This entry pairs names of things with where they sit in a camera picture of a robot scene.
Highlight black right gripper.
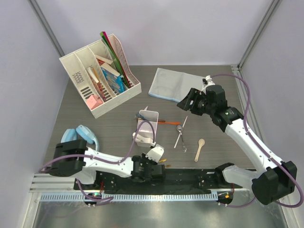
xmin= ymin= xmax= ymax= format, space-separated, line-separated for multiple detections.
xmin=177 ymin=88 xmax=215 ymax=116

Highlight white chopstick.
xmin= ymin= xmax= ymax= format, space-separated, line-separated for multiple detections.
xmin=173 ymin=116 xmax=188 ymax=152

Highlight silver metal spoon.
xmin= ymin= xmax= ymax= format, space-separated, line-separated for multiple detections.
xmin=177 ymin=124 xmax=187 ymax=152

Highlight white ceramic spoon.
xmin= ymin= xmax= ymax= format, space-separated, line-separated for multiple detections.
xmin=133 ymin=133 xmax=153 ymax=144

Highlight orange plastic utensil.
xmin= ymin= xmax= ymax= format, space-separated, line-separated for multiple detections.
xmin=158 ymin=121 xmax=180 ymax=125

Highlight white utensil container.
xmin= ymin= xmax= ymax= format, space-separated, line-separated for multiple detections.
xmin=136 ymin=110 xmax=159 ymax=148

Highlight blue plastic knife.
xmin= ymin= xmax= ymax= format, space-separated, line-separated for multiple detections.
xmin=135 ymin=113 xmax=146 ymax=120

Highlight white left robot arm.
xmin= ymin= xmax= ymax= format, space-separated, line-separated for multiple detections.
xmin=45 ymin=140 xmax=164 ymax=190

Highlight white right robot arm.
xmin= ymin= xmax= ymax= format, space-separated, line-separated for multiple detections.
xmin=177 ymin=85 xmax=297 ymax=205

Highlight grey folded cloth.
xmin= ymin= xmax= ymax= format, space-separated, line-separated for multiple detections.
xmin=148 ymin=68 xmax=203 ymax=103

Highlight beige wooden spoon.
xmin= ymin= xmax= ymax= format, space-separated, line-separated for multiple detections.
xmin=194 ymin=139 xmax=205 ymax=162

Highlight light blue headphones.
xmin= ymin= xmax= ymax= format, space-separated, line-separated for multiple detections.
xmin=61 ymin=124 xmax=100 ymax=151

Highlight blue illustrated book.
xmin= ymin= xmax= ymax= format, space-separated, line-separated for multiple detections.
xmin=101 ymin=63 xmax=125 ymax=94

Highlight pink box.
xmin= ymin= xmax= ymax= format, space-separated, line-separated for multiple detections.
xmin=86 ymin=95 xmax=103 ymax=110

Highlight red striped book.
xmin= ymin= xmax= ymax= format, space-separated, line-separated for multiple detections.
xmin=86 ymin=67 xmax=106 ymax=102

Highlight white desktop file organizer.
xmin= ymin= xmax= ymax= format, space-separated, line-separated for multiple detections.
xmin=59 ymin=34 xmax=142 ymax=118

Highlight green plastic folder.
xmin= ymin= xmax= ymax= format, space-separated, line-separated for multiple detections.
xmin=100 ymin=31 xmax=131 ymax=88

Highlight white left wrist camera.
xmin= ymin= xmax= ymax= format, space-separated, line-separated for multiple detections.
xmin=145 ymin=144 xmax=164 ymax=163

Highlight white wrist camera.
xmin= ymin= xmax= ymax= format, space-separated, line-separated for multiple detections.
xmin=201 ymin=76 xmax=215 ymax=93
xmin=145 ymin=144 xmax=164 ymax=163

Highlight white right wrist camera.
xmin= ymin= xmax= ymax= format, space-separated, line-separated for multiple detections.
xmin=201 ymin=76 xmax=215 ymax=93

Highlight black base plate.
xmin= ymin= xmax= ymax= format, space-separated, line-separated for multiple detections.
xmin=81 ymin=168 xmax=241 ymax=195

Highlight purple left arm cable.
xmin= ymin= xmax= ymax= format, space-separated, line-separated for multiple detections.
xmin=38 ymin=121 xmax=158 ymax=206

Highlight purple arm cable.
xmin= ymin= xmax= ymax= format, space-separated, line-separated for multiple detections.
xmin=38 ymin=121 xmax=158 ymax=206
xmin=211 ymin=73 xmax=304 ymax=209

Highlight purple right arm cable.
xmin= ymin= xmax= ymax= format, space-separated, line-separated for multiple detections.
xmin=211 ymin=73 xmax=304 ymax=209

